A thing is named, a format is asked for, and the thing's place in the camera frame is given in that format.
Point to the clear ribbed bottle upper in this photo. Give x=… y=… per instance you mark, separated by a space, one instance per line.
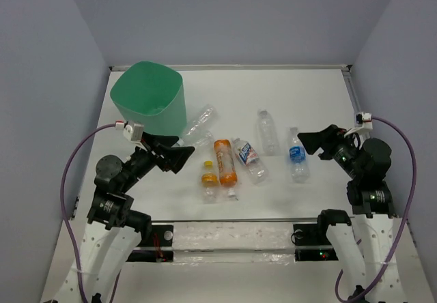
x=199 y=124

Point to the clear unlabeled bottle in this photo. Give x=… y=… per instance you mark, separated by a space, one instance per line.
x=268 y=133

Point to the orange label bottle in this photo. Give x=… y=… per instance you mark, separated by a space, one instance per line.
x=226 y=169

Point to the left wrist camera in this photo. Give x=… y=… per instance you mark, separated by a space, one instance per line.
x=132 y=131

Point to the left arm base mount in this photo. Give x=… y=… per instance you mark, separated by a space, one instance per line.
x=157 y=248

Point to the clear ribbed bottle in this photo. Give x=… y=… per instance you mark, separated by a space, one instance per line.
x=199 y=124
x=196 y=139

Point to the clear ribbed bottle lower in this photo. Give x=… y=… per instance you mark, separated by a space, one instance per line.
x=196 y=139

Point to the white blue label bottle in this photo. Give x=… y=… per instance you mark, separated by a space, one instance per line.
x=250 y=160

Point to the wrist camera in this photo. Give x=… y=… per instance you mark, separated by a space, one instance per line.
x=132 y=131
x=364 y=120

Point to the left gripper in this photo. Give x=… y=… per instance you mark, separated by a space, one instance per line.
x=173 y=158

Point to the green plastic bin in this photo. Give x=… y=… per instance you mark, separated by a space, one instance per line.
x=153 y=95

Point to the small yellow cap bottle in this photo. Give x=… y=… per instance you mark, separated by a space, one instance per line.
x=209 y=182

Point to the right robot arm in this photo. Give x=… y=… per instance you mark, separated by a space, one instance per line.
x=363 y=240

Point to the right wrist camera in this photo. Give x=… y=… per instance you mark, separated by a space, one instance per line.
x=364 y=120

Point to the blue label water bottle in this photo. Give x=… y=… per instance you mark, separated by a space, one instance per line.
x=298 y=159

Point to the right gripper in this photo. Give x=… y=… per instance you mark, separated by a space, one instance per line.
x=331 y=135

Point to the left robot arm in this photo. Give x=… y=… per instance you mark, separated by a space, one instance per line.
x=113 y=228

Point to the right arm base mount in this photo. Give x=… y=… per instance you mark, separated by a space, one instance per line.
x=310 y=244

